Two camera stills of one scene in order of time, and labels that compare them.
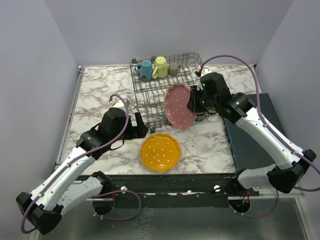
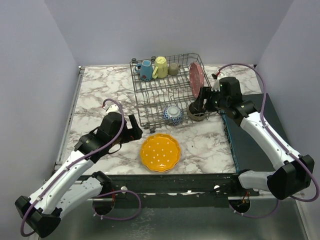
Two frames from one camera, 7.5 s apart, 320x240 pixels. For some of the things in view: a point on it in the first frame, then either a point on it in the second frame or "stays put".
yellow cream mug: (160, 70) stays put
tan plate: (160, 152) stays put
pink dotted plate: (178, 113) → (196, 79)
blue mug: (145, 70) stays put
